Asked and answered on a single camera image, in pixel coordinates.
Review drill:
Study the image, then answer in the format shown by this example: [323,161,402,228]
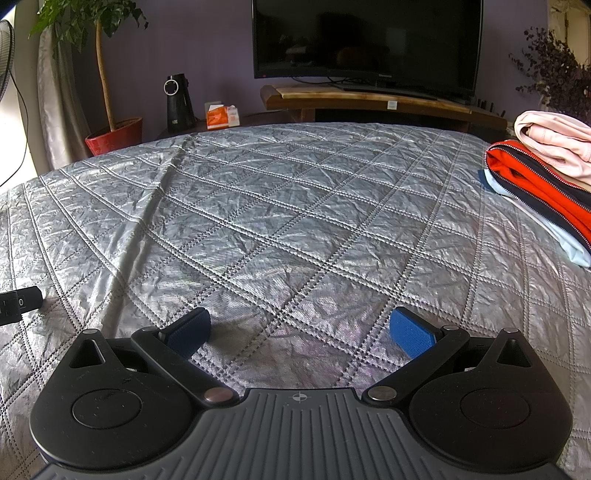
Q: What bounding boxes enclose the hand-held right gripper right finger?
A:
[362,307,536,409]

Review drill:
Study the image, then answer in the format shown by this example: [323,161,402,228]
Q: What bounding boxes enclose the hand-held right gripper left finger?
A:
[69,307,241,408]

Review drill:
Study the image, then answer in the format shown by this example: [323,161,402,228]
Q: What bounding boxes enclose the pink garment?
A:
[514,110,591,192]

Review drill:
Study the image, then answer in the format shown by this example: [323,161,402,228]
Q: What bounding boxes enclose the silver quilted blanket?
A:
[0,122,591,467]

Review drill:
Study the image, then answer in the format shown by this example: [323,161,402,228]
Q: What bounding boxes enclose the light blue garment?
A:
[484,168,591,269]

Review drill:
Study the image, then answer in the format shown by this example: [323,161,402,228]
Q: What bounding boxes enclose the green potted tree red pot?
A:
[28,0,149,158]

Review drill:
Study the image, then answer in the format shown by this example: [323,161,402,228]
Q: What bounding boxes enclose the orange navy zip jacket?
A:
[486,140,591,252]

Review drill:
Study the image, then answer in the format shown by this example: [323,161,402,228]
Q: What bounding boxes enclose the grey curtain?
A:
[37,28,90,171]

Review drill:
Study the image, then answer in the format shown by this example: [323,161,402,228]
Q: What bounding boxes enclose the orange tissue pack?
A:
[206,105,241,129]

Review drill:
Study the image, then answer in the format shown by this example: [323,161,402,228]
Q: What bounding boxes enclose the black kettle-shaped appliance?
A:
[164,74,197,134]

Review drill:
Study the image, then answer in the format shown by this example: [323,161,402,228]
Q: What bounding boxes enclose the dark wooden television cabinet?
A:
[154,108,518,139]

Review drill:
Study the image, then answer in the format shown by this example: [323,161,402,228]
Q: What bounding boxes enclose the dark remote controls in holder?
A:
[475,97,507,119]

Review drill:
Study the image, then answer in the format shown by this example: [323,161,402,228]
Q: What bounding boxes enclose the black standing fan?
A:
[0,19,17,104]

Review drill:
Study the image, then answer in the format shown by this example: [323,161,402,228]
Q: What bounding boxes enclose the light wooden television riser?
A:
[260,84,474,123]

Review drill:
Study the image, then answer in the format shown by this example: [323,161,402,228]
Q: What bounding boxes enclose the black television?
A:
[252,0,484,103]

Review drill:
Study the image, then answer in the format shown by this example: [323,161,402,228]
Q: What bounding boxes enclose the purple dried plant in vase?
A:
[509,27,591,114]

